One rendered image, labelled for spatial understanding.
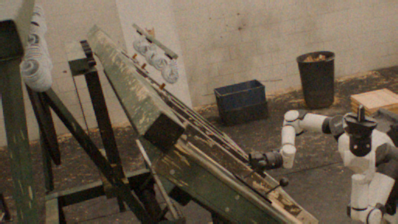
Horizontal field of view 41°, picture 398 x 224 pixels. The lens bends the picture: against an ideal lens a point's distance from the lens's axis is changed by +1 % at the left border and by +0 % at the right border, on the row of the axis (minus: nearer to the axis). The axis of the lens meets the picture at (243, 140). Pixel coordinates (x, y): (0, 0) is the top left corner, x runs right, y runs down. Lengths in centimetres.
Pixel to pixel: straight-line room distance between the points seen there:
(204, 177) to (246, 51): 605
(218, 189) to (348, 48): 656
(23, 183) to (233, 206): 63
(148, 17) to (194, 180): 444
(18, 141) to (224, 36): 614
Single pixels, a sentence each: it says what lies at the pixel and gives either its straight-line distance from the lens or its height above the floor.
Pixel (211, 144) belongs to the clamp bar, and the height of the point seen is 148.
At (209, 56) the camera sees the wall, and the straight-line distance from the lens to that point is 753.
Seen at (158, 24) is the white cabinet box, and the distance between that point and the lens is 598.
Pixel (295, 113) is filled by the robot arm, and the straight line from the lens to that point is 279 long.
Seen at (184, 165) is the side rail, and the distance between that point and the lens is 160.
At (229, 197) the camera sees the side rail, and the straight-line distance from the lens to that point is 169.
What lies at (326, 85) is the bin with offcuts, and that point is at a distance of 685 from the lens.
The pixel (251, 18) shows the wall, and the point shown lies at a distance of 756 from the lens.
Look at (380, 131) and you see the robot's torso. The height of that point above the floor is 137.
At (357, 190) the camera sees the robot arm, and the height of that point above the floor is 127.
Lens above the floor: 233
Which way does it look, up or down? 22 degrees down
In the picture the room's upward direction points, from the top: 9 degrees counter-clockwise
